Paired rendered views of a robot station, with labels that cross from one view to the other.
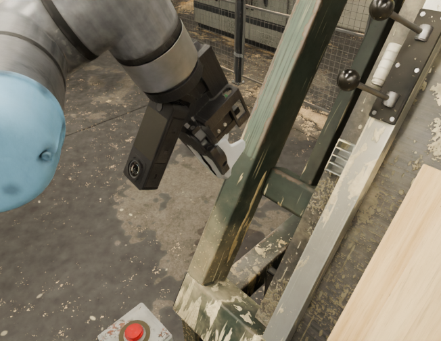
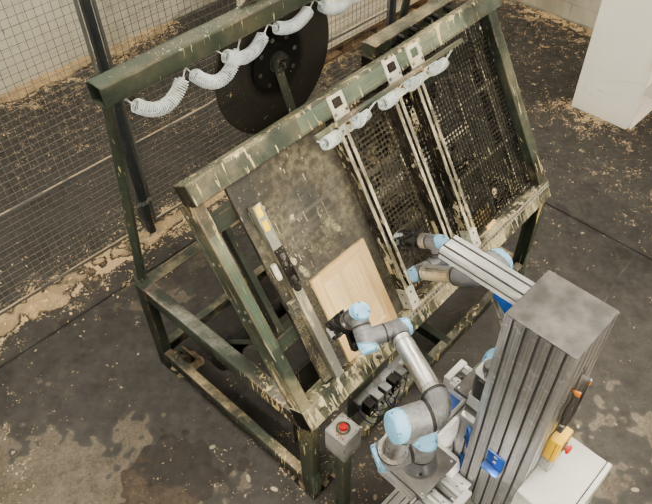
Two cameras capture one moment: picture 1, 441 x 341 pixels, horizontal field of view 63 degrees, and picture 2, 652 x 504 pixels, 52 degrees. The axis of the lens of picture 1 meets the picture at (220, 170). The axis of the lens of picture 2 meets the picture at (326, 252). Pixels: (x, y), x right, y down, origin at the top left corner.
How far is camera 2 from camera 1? 261 cm
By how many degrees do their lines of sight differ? 65
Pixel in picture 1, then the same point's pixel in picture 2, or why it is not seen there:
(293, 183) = (282, 336)
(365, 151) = (301, 296)
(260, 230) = (140, 448)
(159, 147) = not seen: hidden behind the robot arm
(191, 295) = (312, 414)
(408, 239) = (328, 299)
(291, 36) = (247, 299)
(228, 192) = (284, 367)
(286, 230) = (251, 372)
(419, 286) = (340, 304)
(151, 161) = not seen: hidden behind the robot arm
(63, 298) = not seen: outside the picture
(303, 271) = (324, 345)
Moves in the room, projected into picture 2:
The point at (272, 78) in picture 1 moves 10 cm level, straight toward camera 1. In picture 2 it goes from (256, 318) to (279, 320)
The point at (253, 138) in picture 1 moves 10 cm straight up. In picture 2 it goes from (271, 341) to (270, 328)
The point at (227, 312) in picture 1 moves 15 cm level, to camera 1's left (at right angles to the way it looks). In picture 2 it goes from (325, 392) to (327, 421)
